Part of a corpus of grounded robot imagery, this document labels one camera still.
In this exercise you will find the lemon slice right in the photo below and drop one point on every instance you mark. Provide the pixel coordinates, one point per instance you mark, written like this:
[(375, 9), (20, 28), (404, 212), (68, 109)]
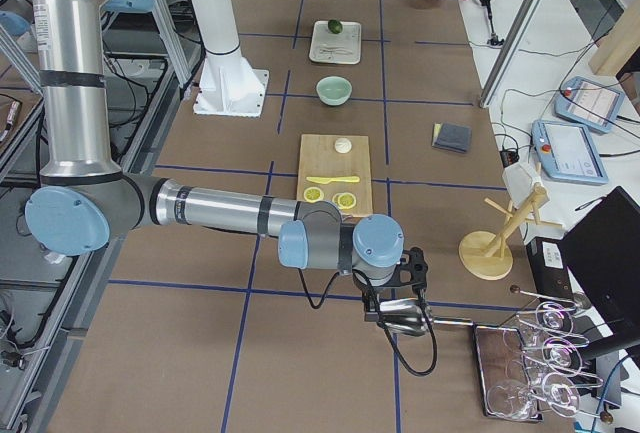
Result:
[(344, 200)]

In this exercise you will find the teach pendant tablet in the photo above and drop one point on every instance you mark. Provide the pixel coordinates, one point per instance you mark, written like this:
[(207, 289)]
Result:
[(567, 152), (589, 103)]

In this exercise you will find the wine glass rack tray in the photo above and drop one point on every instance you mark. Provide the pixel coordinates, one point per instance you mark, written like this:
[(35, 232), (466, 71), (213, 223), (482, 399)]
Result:
[(532, 363)]

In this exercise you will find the wooden mug tree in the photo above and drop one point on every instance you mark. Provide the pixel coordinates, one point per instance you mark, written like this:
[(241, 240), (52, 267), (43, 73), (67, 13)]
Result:
[(485, 254)]

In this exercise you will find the green ceramic bowl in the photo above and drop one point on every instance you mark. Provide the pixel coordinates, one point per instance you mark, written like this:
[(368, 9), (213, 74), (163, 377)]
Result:
[(334, 90)]

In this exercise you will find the grey yellow sponge cloth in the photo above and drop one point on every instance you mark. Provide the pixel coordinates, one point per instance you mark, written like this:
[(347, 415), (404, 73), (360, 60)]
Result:
[(451, 137)]

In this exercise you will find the green avocado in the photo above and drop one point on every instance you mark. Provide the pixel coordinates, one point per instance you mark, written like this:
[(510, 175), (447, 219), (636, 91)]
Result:
[(335, 26)]

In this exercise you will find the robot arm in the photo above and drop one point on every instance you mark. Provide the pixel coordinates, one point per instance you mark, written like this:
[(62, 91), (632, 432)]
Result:
[(86, 199)]

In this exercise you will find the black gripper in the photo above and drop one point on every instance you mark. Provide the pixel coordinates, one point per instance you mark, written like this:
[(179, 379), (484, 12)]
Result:
[(370, 311)]

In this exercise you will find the metal scoop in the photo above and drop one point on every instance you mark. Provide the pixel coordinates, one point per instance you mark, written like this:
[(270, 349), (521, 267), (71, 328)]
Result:
[(409, 317)]

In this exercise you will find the near teach pendant tablet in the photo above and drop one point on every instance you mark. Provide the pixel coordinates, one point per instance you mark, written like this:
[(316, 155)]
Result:
[(567, 152)]

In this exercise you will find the lemon slice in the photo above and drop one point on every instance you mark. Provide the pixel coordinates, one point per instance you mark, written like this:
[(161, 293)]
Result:
[(313, 194), (344, 200)]

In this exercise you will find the far teach pendant tablet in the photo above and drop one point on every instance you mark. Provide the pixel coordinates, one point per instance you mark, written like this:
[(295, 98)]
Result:
[(589, 103)]

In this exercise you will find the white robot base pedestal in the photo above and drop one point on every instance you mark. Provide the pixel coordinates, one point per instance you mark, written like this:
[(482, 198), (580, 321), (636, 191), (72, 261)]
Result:
[(228, 85)]

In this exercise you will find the black monitor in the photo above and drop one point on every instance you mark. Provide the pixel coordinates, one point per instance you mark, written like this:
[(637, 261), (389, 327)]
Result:
[(602, 253)]

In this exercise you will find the aluminium frame post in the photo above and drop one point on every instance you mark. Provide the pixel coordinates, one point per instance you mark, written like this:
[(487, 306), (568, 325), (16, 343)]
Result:
[(508, 51)]

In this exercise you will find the white plastic spoon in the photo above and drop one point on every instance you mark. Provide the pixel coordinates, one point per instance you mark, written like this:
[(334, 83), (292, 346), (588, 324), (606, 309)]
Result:
[(324, 49)]

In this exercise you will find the yellow plastic knife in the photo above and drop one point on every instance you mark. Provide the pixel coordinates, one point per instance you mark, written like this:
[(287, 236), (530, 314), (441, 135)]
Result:
[(328, 180)]

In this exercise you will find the lemon slice left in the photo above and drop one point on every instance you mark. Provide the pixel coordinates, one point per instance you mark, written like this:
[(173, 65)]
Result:
[(313, 194)]

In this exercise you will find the white bear tray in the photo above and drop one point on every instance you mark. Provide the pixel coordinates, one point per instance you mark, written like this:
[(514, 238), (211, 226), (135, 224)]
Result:
[(349, 38)]

